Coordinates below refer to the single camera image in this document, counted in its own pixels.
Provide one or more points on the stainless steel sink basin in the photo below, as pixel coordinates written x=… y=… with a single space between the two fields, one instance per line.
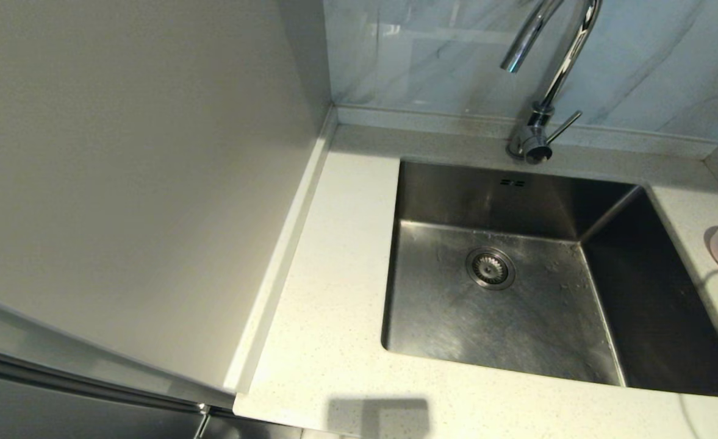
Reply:
x=517 y=329

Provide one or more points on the round metal drain strainer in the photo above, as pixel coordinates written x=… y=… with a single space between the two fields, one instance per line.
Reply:
x=490 y=268

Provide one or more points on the chrome gooseneck faucet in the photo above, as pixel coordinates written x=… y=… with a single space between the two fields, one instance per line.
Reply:
x=540 y=125

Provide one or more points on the grey tall cabinet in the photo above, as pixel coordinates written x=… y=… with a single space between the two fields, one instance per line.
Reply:
x=121 y=183

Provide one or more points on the chrome cabinet rail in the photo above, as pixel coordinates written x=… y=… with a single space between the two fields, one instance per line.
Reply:
x=90 y=383

